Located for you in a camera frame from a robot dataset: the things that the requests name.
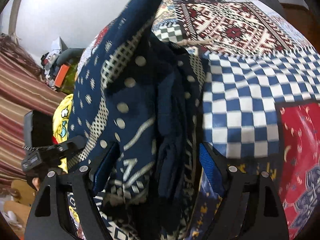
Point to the yellow cartoon blanket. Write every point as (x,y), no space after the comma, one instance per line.
(61,118)

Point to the person's left hand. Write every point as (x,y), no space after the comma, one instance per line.
(36,183)

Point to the grey neck pillow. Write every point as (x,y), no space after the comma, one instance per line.
(68,54)

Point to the striped brown curtain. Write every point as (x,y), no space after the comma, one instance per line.
(22,89)

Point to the green patterned cloth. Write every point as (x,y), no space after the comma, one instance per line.
(68,83)

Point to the orange box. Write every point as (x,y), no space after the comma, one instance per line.
(61,75)

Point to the navy patterned garment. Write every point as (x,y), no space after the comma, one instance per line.
(143,95)

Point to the colourful patchwork bedspread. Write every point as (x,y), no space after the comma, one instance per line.
(259,106)

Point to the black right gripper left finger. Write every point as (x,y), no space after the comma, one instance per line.
(50,216)

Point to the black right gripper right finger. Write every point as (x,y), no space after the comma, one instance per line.
(264,216)

